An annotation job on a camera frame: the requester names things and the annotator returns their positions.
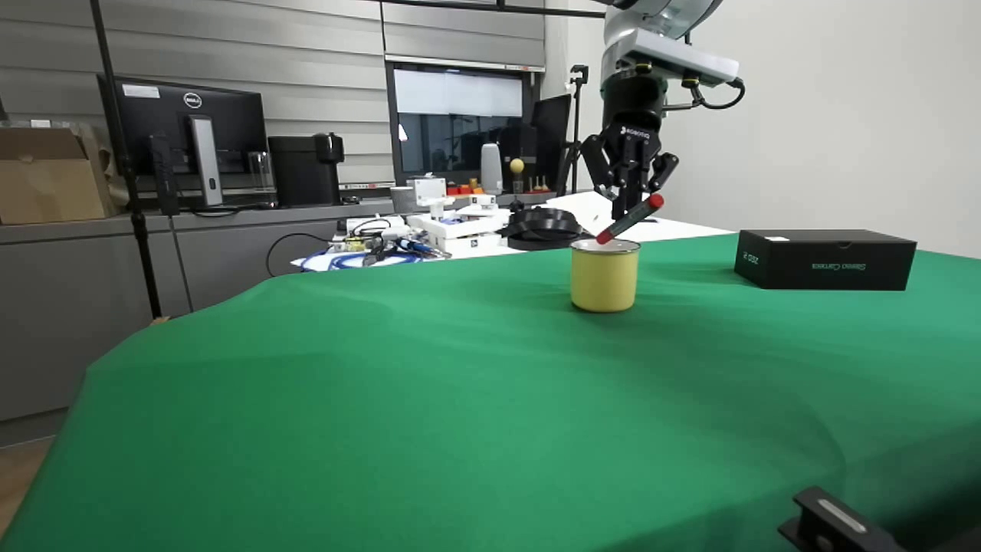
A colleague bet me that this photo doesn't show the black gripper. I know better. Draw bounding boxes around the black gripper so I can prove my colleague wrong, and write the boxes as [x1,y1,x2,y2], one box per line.
[578,71,684,214]

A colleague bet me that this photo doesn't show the red marker with grey label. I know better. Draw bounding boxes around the red marker with grey label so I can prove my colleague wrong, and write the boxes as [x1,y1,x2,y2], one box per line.
[594,191,669,247]

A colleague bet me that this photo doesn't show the yellow enamel mug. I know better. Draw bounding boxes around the yellow enamel mug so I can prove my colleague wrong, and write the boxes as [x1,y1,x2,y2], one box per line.
[568,237,645,316]

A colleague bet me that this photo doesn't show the white table sheet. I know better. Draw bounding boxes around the white table sheet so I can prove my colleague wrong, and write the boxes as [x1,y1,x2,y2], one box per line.
[446,191,737,260]

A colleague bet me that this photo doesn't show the small black side monitor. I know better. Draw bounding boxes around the small black side monitor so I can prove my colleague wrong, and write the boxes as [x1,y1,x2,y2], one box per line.
[531,91,576,193]

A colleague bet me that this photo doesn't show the white upright bottle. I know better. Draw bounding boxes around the white upright bottle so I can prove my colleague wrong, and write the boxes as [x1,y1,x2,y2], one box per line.
[478,140,506,198]

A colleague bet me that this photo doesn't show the white electronic device box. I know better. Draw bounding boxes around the white electronic device box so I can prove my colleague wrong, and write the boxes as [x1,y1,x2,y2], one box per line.
[409,203,515,257]

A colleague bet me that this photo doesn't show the large black-framed display screen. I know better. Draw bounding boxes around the large black-framed display screen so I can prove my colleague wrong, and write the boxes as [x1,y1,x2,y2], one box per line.
[384,60,540,193]

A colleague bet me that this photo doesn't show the black horizontal overhead bar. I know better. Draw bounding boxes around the black horizontal overhead bar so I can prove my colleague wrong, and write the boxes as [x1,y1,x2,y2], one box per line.
[376,0,617,24]

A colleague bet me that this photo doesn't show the black rectangular box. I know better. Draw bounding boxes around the black rectangular box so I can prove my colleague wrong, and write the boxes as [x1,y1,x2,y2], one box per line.
[731,226,920,293]

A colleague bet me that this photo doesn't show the blue and white clutter pile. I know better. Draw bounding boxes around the blue and white clutter pile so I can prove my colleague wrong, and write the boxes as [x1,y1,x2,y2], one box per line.
[289,214,444,277]

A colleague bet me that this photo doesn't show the black desktop computer case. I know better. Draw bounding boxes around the black desktop computer case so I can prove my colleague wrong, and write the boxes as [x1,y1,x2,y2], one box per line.
[266,133,346,207]

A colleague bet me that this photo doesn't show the green tablecloth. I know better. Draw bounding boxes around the green tablecloth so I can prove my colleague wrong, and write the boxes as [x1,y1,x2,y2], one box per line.
[0,231,981,552]

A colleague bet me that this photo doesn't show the black Dell monitor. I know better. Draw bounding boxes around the black Dell monitor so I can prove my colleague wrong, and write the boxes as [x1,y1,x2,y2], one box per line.
[97,73,280,211]

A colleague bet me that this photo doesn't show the black vertical stand pole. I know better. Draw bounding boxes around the black vertical stand pole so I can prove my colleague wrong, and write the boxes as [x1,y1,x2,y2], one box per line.
[87,0,168,322]

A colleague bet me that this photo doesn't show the grey desk counter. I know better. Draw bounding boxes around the grey desk counter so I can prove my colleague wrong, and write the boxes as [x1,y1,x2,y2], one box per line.
[0,198,411,425]

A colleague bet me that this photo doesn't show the brown cardboard box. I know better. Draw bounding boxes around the brown cardboard box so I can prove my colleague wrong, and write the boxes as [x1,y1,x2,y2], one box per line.
[0,122,123,231]

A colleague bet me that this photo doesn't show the black tripod with camera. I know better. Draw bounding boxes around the black tripod with camera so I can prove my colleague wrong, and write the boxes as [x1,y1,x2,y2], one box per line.
[556,60,606,196]

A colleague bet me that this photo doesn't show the black bundle of cables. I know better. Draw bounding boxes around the black bundle of cables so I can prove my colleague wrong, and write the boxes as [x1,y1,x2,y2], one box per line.
[500,203,585,255]

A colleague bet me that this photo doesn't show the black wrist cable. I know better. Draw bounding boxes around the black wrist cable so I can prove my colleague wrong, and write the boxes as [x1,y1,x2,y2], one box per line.
[684,71,751,114]

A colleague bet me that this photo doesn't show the black hanging cable loop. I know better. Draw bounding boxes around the black hanging cable loop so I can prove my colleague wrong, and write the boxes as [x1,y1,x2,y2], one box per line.
[263,231,336,278]

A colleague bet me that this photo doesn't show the black clamp mount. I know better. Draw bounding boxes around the black clamp mount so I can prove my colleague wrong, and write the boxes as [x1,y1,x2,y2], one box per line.
[775,485,981,552]

